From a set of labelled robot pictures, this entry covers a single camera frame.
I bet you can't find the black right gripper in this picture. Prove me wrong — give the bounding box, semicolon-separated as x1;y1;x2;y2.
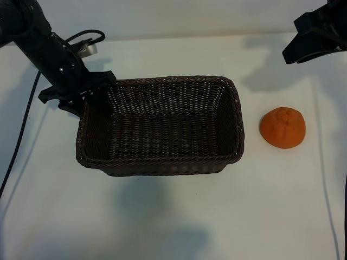
281;0;347;65

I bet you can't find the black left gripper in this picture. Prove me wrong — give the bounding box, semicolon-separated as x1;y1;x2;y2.
18;31;117;118

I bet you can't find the dark brown woven basket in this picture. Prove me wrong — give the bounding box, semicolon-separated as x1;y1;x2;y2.
75;75;246;177

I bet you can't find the orange mandarin fruit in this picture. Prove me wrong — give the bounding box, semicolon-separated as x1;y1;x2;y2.
260;106;307;149

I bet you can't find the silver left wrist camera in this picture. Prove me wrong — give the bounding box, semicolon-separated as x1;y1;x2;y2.
72;40;99;59

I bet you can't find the braided black camera cable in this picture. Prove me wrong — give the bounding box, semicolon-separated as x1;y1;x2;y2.
64;29;106;46

